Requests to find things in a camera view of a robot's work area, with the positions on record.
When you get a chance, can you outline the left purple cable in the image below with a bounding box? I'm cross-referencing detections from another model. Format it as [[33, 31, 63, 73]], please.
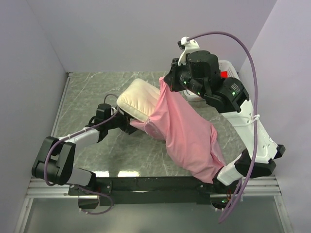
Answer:
[[43, 94, 121, 216]]

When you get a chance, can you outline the purple cable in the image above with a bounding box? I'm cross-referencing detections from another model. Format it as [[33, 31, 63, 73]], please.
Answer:
[[187, 31, 258, 224], [43, 94, 121, 216]]

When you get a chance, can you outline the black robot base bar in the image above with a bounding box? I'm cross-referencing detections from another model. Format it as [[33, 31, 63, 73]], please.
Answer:
[[68, 175, 238, 210]]

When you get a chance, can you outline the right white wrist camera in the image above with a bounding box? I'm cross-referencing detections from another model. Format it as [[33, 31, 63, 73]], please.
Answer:
[[178, 36, 200, 66]]

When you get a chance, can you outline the red and white cloth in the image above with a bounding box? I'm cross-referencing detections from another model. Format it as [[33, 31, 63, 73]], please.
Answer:
[[220, 71, 229, 78]]

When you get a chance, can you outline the white plastic basket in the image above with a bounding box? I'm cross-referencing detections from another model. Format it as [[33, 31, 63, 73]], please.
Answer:
[[183, 59, 240, 101]]

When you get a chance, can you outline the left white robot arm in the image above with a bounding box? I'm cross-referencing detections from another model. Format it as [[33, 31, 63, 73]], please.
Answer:
[[31, 103, 137, 195]]

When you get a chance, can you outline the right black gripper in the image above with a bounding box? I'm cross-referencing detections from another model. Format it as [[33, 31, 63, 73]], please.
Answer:
[[164, 57, 207, 99]]

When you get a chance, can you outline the pink pillowcase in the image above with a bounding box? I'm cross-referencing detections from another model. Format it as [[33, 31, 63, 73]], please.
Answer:
[[131, 78, 225, 183]]

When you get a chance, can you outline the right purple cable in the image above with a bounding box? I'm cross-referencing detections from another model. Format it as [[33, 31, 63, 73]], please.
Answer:
[[187, 31, 258, 224]]

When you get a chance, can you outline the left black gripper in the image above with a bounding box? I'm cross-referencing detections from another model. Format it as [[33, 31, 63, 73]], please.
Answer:
[[105, 106, 143, 135]]

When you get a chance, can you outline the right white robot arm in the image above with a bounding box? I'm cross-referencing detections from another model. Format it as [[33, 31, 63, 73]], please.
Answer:
[[164, 50, 285, 194]]

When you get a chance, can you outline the cream pillow with bear print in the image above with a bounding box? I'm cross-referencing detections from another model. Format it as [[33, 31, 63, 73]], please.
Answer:
[[117, 79, 160, 122]]

